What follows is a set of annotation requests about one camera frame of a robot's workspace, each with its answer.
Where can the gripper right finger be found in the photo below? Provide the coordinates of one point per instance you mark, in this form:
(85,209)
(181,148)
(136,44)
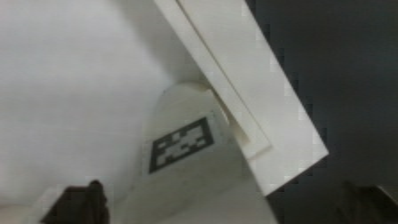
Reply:
(369,204)

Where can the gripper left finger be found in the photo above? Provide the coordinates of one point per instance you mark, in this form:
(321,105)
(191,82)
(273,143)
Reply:
(80,206)

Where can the white table leg front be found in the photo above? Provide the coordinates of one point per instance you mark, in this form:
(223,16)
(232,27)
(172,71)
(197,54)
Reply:
(195,188)

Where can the white square tabletop part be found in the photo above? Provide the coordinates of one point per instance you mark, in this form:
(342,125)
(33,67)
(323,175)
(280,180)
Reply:
(94,54)

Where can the white U-shaped fence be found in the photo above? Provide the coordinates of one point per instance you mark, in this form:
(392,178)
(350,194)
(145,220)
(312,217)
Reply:
(232,38)

